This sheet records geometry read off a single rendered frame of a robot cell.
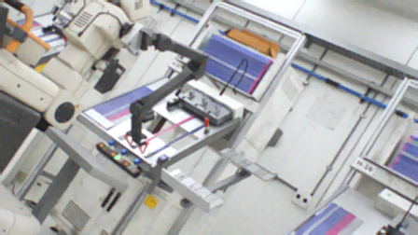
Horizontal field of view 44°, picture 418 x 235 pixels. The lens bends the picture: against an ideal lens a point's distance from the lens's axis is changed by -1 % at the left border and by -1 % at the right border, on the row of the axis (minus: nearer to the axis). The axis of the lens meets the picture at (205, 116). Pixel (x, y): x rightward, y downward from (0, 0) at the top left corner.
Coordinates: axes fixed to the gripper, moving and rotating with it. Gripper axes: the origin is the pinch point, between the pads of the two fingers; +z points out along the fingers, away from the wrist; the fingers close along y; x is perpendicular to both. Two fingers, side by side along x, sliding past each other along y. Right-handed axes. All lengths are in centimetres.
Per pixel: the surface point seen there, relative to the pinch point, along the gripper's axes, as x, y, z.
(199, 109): -56, 10, 3
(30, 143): 13, 95, 42
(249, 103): -82, -9, 1
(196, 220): -4.8, -41.3, 24.8
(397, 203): -71, -113, 5
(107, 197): -1, 29, 53
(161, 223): -11, -9, 54
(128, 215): 16.5, -12.7, 28.3
